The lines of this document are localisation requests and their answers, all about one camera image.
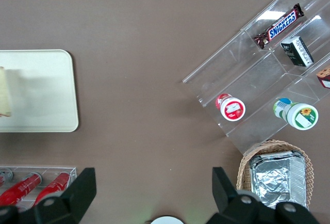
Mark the small black white box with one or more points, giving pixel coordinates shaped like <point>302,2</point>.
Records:
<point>297,51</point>

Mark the Snickers chocolate bar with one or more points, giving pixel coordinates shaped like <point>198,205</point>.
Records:
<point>281,26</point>

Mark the red lid yogurt cup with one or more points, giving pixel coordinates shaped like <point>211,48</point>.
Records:
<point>231,108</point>

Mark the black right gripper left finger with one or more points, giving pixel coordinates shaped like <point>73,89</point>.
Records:
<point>67,206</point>

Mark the green lid yogurt cup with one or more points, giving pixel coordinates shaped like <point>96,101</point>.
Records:
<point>299,114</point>

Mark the triangular sandwich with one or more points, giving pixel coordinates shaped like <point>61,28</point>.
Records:
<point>5,92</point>

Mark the clear acrylic bottle rack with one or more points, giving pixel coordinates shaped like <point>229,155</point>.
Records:
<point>69,172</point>

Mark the clear acrylic stepped shelf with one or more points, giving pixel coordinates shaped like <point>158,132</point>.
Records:
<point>257,79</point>

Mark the red cookie box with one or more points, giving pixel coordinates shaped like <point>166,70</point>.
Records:
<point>324,77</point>

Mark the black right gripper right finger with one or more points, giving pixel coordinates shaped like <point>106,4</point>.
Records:
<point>239,208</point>

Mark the beige plastic tray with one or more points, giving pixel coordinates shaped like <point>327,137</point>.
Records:
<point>46,92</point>

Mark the light oval wicker basket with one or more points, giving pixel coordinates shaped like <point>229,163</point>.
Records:
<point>243,167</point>

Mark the aluminium foil container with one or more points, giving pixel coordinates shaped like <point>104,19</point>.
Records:
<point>276,180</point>

